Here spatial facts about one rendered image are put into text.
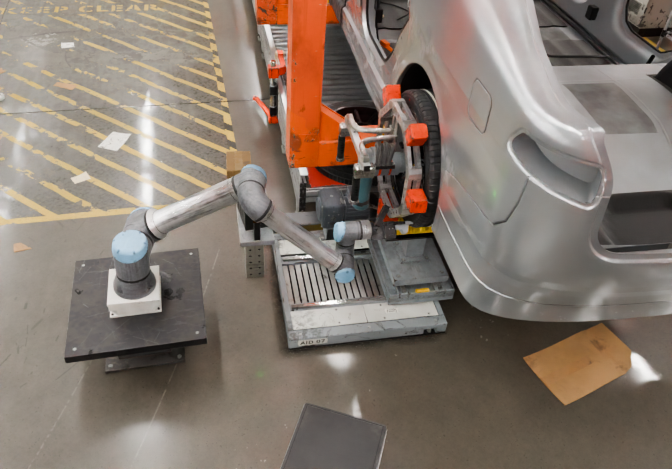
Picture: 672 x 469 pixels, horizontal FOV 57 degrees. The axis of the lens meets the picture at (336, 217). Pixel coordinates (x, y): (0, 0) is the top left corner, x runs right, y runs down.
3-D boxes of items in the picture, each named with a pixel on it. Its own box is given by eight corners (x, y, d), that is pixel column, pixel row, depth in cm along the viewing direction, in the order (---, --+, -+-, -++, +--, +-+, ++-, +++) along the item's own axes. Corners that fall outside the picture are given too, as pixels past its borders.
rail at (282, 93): (313, 204, 374) (314, 175, 359) (297, 205, 372) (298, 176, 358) (269, 33, 557) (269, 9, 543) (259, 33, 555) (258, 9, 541)
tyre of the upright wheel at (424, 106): (447, 245, 317) (494, 183, 258) (403, 249, 312) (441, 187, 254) (421, 137, 344) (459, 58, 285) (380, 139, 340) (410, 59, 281)
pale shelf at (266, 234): (274, 244, 308) (274, 240, 306) (240, 247, 305) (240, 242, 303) (265, 191, 340) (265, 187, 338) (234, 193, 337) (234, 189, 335)
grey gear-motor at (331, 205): (388, 245, 364) (396, 198, 341) (318, 250, 356) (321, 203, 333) (381, 225, 377) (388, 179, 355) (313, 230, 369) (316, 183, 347)
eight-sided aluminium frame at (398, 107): (410, 239, 294) (429, 143, 259) (397, 240, 292) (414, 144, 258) (382, 172, 334) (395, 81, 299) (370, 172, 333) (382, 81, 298)
